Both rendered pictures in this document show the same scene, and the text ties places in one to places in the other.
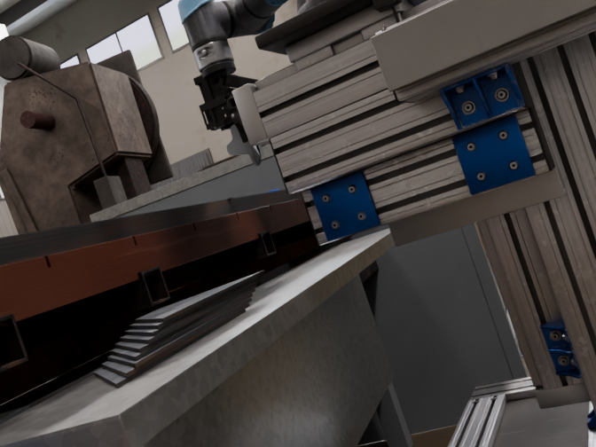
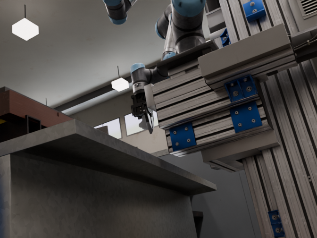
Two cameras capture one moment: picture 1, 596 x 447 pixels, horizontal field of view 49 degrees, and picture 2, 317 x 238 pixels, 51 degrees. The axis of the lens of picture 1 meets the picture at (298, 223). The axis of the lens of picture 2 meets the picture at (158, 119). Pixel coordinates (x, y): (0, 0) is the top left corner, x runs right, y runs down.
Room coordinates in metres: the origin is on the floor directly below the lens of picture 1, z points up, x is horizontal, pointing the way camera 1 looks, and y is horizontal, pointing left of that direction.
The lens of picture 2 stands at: (-0.12, 0.01, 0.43)
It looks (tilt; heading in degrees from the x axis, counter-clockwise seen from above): 21 degrees up; 359
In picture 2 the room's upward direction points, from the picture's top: 10 degrees counter-clockwise
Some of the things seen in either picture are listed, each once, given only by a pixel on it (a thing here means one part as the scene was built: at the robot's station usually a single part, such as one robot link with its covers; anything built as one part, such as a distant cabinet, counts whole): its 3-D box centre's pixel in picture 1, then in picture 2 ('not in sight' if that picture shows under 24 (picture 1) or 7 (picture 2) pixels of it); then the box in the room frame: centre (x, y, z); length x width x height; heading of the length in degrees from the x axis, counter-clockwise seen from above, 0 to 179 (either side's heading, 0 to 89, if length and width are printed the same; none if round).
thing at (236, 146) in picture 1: (239, 146); (144, 124); (1.31, 0.06, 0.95); 0.06 x 0.03 x 0.09; 71
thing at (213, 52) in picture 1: (214, 58); (140, 89); (1.32, 0.05, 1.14); 0.08 x 0.08 x 0.05
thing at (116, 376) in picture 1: (168, 327); not in sight; (0.79, 0.19, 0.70); 0.39 x 0.12 x 0.04; 161
